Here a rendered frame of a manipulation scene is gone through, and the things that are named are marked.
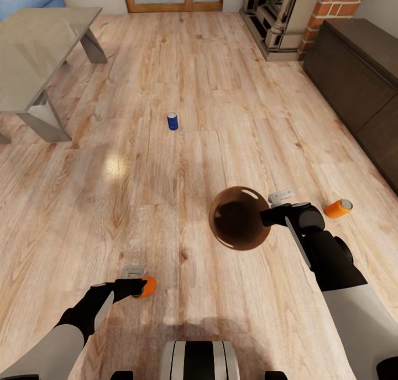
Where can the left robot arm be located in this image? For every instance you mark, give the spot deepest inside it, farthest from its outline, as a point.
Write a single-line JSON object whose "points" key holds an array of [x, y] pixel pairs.
{"points": [[55, 355]]}

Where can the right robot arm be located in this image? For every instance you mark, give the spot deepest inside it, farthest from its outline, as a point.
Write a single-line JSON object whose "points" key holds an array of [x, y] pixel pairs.
{"points": [[368, 332]]}

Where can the trash can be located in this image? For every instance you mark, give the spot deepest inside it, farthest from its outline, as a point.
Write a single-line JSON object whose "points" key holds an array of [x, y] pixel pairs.
{"points": [[235, 221]]}

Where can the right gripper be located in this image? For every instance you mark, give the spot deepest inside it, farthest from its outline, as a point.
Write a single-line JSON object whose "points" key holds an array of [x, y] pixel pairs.
{"points": [[271, 216]]}

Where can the can of soda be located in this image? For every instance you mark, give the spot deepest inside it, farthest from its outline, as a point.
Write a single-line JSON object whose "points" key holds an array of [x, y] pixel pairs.
{"points": [[339, 208], [147, 290], [172, 121]]}

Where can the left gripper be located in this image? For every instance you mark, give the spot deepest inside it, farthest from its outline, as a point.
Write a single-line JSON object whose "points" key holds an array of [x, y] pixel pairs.
{"points": [[131, 286]]}

